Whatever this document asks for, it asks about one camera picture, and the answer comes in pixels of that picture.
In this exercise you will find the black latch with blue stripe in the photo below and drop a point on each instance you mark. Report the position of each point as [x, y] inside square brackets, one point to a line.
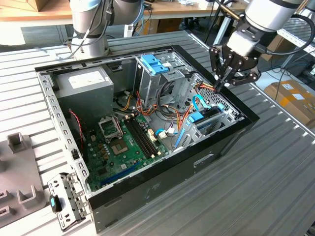
[55, 204]

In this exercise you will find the black case fan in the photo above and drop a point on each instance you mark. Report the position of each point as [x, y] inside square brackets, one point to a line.
[76, 134]

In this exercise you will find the plain brown cardboard box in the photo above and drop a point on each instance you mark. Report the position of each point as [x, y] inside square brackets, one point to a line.
[278, 46]

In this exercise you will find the hard disk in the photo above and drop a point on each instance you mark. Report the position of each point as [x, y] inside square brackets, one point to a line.
[196, 117]

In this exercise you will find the metal disk bay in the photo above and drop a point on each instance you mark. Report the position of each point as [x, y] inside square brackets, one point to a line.
[191, 137]

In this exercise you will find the wooden desk with white legs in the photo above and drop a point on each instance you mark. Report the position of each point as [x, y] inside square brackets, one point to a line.
[172, 7]

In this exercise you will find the metal expansion bracket cover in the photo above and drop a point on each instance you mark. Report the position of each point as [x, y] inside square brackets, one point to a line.
[71, 194]

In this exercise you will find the CPU socket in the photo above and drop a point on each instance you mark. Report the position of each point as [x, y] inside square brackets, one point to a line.
[119, 148]

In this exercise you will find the light wooden desk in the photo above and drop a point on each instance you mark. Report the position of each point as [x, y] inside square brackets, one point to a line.
[24, 13]

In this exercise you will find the black camera bracket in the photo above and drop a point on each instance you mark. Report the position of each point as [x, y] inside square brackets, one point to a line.
[248, 30]

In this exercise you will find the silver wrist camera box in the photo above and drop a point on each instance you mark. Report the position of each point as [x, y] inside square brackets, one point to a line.
[240, 45]

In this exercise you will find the black RAM slot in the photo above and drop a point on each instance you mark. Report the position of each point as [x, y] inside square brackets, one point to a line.
[139, 140]
[145, 137]

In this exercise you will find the blue expansion slot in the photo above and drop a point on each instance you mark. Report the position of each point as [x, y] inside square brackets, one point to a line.
[118, 175]

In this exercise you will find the black open PC case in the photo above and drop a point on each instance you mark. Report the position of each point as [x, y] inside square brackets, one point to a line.
[172, 177]

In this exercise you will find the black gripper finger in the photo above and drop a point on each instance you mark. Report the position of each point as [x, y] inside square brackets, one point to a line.
[222, 76]
[246, 77]

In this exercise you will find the green motherboard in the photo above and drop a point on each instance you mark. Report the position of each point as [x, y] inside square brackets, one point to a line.
[128, 167]

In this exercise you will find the grey parts rack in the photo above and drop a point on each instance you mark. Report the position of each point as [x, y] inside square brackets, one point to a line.
[19, 172]

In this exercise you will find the metal frame slat table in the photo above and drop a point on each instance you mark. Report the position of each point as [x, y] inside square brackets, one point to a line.
[292, 39]

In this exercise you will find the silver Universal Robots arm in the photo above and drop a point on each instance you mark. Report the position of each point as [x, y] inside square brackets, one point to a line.
[268, 12]

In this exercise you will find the cardboard box with labels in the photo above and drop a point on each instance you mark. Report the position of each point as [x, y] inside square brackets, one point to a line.
[290, 103]

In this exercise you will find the brown wooden box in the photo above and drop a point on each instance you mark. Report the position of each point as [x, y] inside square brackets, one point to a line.
[37, 3]

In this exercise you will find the grey power supply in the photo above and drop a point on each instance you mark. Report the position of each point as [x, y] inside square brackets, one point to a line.
[83, 96]

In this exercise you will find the metal drive cage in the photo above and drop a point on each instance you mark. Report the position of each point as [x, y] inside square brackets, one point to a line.
[152, 83]

